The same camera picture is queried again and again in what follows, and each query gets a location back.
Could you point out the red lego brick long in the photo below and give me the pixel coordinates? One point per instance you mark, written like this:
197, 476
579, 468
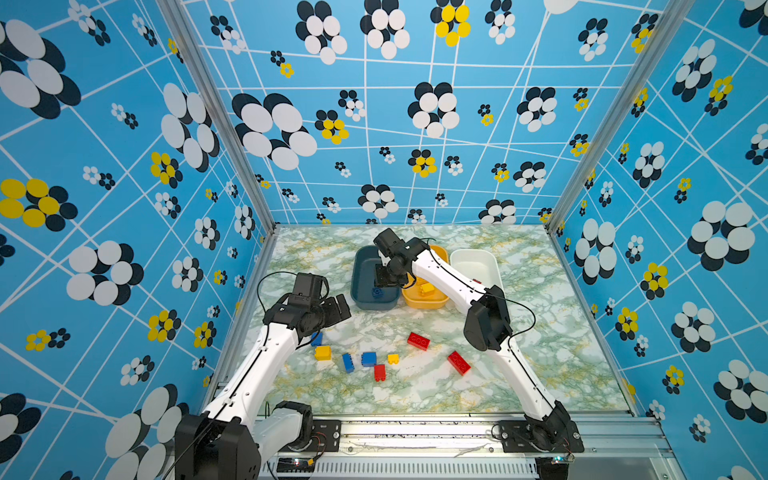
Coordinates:
458, 363

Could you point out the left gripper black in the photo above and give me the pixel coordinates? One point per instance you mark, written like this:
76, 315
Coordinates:
334, 315

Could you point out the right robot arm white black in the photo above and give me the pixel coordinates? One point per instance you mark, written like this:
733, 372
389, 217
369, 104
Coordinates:
487, 328

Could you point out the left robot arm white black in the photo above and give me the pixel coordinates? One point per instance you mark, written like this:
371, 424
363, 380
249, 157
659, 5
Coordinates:
227, 440

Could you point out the blue lego brick square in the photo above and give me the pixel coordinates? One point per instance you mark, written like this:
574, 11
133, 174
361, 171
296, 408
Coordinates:
368, 359

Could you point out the white plastic bin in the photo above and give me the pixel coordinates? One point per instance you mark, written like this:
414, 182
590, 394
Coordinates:
478, 264

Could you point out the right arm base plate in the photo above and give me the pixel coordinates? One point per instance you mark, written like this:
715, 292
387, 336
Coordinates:
518, 436

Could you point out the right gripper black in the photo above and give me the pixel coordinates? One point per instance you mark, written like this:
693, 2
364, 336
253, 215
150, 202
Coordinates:
380, 281

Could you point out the small red lego brick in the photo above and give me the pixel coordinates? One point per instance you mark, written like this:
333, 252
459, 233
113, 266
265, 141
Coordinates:
380, 374

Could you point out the blue lego brick narrow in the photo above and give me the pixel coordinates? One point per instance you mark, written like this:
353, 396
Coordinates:
348, 363

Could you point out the aluminium front rail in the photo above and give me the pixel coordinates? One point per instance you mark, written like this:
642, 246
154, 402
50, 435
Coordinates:
461, 447

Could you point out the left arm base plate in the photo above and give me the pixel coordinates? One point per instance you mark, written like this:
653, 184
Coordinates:
325, 436

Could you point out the yellow plastic bin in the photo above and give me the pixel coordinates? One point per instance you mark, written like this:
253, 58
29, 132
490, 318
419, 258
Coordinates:
414, 300

